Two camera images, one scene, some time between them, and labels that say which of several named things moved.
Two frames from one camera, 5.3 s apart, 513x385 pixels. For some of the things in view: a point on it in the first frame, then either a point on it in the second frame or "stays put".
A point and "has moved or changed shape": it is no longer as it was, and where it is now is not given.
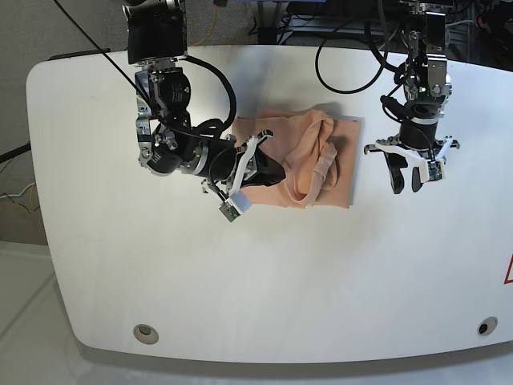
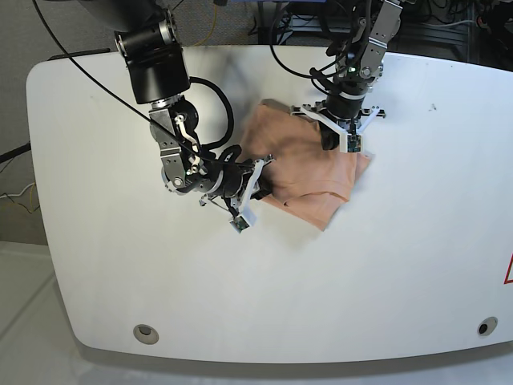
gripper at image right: [418, 137] → [344, 112]
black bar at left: [10, 154] stays put
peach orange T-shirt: [319, 155] has moved or changed shape
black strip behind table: [82, 53] stays put
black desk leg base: [268, 17] stays put
